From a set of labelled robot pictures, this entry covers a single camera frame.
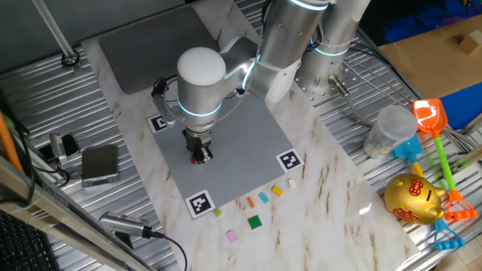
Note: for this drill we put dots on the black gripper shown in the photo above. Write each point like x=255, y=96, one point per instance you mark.
x=196, y=140

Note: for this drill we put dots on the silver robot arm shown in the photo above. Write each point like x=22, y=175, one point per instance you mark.
x=199, y=86

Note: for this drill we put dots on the grey Lego baseplate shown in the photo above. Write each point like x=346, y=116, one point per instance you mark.
x=248, y=158

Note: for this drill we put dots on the lime Lego brick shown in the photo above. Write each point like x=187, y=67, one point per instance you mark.
x=217, y=212

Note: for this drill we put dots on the orange narrow Lego brick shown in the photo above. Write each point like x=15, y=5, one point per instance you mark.
x=251, y=202

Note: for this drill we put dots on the cyan Lego brick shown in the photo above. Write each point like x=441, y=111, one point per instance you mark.
x=263, y=197

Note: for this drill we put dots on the yellow Lego brick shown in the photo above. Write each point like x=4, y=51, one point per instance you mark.
x=277, y=190

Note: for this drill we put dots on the green square Lego plate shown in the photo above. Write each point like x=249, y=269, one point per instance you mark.
x=254, y=222

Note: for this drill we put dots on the pink Lego brick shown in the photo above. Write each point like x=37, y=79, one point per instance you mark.
x=232, y=236

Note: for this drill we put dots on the white Lego brick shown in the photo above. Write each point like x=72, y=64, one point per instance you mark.
x=291, y=183

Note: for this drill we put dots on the black white fiducial marker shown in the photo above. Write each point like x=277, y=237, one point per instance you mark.
x=157, y=125
x=200, y=204
x=290, y=160

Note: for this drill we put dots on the silver digital scale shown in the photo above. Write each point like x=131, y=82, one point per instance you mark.
x=99, y=163

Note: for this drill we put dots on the grey fabric pad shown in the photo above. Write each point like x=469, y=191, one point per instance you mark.
x=139, y=56

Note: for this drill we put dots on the clear plastic cup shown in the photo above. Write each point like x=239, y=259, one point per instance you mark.
x=389, y=130

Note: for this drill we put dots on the metal pole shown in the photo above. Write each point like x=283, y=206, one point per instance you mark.
x=56, y=34

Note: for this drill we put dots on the orange pole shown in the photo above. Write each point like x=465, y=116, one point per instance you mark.
x=9, y=143

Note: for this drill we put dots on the black keyboard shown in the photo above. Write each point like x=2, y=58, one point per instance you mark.
x=22, y=244

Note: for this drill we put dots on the gold piggy bank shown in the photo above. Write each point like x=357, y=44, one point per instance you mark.
x=412, y=199

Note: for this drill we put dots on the brown cardboard sheet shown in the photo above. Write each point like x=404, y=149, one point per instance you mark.
x=425, y=67

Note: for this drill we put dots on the blue fuzzy cloth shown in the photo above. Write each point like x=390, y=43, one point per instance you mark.
x=414, y=26

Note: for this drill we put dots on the light wooden block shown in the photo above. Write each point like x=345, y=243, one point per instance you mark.
x=471, y=43

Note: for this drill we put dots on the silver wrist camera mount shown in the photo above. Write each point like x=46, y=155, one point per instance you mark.
x=162, y=109

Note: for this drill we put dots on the silver camera on clamp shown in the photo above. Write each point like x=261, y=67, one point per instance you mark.
x=57, y=147

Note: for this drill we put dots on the aluminium frame bar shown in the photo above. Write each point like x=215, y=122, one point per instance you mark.
x=56, y=211

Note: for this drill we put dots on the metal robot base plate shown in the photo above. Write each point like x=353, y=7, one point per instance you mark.
x=350, y=79

